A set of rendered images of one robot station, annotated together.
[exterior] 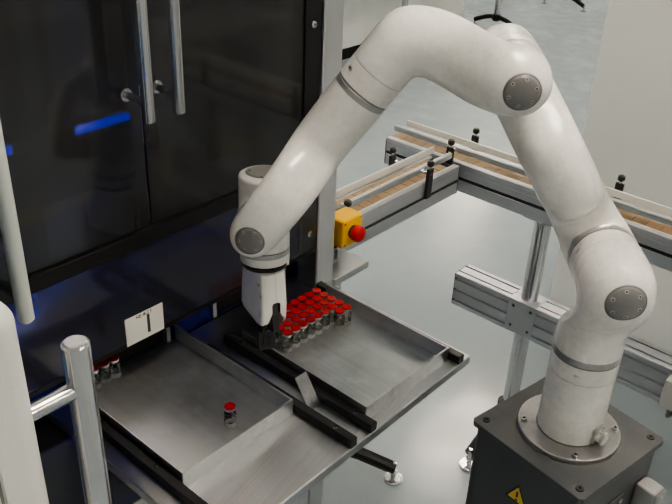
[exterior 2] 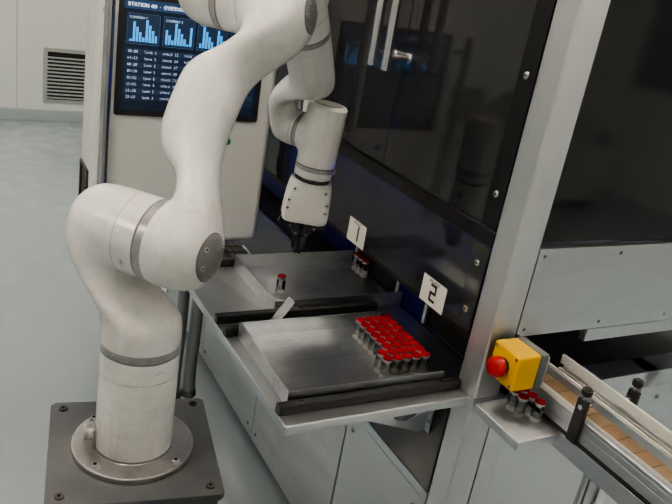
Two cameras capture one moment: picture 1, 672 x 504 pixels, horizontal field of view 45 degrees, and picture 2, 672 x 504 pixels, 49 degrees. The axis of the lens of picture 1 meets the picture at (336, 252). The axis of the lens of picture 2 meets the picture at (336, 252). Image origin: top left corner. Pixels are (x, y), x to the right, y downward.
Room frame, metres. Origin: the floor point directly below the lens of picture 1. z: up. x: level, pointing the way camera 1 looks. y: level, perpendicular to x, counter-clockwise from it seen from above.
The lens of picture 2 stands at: (1.76, -1.29, 1.63)
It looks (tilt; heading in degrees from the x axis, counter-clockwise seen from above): 21 degrees down; 109
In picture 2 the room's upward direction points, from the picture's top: 10 degrees clockwise
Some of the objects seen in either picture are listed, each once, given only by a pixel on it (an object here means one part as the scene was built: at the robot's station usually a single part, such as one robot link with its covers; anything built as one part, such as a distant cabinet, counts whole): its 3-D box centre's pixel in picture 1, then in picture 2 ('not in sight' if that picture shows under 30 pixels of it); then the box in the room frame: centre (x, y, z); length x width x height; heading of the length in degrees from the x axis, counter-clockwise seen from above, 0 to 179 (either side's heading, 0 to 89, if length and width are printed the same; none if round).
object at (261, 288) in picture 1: (265, 284); (307, 197); (1.20, 0.12, 1.15); 0.10 x 0.08 x 0.11; 28
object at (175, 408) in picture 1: (179, 397); (316, 279); (1.19, 0.28, 0.90); 0.34 x 0.26 x 0.04; 50
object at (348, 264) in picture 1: (330, 262); (522, 420); (1.75, 0.01, 0.87); 0.14 x 0.13 x 0.02; 50
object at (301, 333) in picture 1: (313, 325); (376, 346); (1.43, 0.04, 0.90); 0.18 x 0.02 x 0.05; 139
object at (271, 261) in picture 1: (264, 252); (314, 170); (1.20, 0.12, 1.21); 0.09 x 0.08 x 0.03; 28
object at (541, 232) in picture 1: (524, 322); not in sight; (2.14, -0.60, 0.46); 0.09 x 0.09 x 0.77; 50
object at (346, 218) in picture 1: (341, 226); (517, 363); (1.72, -0.01, 1.00); 0.08 x 0.07 x 0.07; 50
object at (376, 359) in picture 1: (344, 345); (338, 353); (1.37, -0.03, 0.90); 0.34 x 0.26 x 0.04; 49
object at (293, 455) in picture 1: (270, 384); (319, 323); (1.27, 0.12, 0.87); 0.70 x 0.48 x 0.02; 140
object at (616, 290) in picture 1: (604, 304); (127, 267); (1.16, -0.46, 1.16); 0.19 x 0.12 x 0.24; 179
